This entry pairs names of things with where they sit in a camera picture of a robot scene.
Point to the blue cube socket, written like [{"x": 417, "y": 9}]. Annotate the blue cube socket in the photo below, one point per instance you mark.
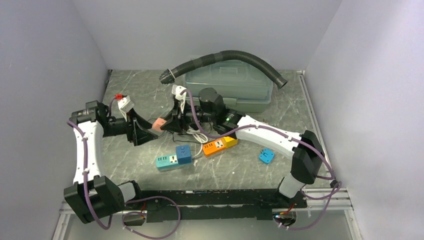
[{"x": 183, "y": 154}]

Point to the aluminium rail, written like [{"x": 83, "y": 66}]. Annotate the aluminium rail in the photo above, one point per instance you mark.
[{"x": 315, "y": 202}]

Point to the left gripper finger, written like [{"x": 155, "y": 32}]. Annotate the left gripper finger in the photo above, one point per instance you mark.
[
  {"x": 140, "y": 121},
  {"x": 145, "y": 135}
]

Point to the yellow cube socket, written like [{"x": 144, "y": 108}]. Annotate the yellow cube socket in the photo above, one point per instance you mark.
[{"x": 229, "y": 141}]

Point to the teal power strip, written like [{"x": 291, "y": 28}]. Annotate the teal power strip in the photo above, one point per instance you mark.
[{"x": 168, "y": 162}]

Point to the light blue flat adapter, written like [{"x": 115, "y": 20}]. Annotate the light blue flat adapter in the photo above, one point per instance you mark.
[{"x": 266, "y": 156}]

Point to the translucent green storage box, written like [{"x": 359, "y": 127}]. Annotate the translucent green storage box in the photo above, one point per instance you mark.
[{"x": 243, "y": 87}]

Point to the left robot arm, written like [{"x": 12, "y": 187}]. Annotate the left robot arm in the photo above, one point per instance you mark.
[{"x": 89, "y": 159}]

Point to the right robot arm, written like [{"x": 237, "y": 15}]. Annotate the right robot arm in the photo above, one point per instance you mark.
[{"x": 304, "y": 149}]

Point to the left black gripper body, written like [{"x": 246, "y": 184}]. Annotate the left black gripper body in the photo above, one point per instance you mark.
[{"x": 129, "y": 124}]

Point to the pink small block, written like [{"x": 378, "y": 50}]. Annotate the pink small block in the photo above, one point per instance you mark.
[{"x": 157, "y": 124}]

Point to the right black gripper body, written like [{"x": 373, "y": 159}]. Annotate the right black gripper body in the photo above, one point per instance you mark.
[{"x": 185, "y": 119}]

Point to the orange power strip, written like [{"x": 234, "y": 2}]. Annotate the orange power strip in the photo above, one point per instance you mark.
[{"x": 214, "y": 147}]

